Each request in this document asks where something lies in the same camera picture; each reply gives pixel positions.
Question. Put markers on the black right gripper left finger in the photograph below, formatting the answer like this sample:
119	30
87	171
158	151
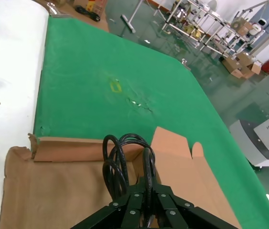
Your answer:
124	210

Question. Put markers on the yellow red carton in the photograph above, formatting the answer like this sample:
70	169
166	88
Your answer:
90	6

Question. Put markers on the yellow tape square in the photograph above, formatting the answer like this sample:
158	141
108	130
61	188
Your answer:
111	86

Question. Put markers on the white floor squeegee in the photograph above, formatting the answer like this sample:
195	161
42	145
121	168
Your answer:
128	22

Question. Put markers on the flat cardboard sheet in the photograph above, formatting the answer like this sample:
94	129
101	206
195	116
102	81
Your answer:
72	12

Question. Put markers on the cardboard box with round hole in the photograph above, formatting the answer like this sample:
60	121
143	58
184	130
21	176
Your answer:
243	27

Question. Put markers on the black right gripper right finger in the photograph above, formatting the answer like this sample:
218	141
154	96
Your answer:
172	210

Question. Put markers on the metal table clamp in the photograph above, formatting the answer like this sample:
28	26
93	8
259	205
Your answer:
185	62
52	8

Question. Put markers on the white pipe rack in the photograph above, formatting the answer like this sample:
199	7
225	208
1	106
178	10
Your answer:
205	44

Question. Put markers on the closed cardboard floor box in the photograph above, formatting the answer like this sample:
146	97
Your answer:
232	65

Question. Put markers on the small white red robot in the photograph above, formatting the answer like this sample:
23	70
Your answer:
256	28

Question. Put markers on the brown carton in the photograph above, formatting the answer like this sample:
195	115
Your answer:
99	7

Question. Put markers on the green table cloth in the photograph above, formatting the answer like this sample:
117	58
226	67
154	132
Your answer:
89	59

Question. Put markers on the open cardboard floor box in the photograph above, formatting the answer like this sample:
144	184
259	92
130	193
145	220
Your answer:
245	59

